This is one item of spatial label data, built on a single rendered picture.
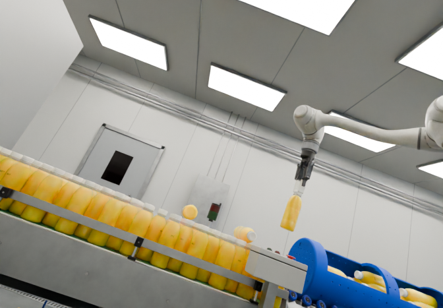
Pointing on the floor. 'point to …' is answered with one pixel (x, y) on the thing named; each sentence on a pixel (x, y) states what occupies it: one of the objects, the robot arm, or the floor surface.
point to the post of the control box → (268, 295)
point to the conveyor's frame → (93, 274)
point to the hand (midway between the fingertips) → (299, 186)
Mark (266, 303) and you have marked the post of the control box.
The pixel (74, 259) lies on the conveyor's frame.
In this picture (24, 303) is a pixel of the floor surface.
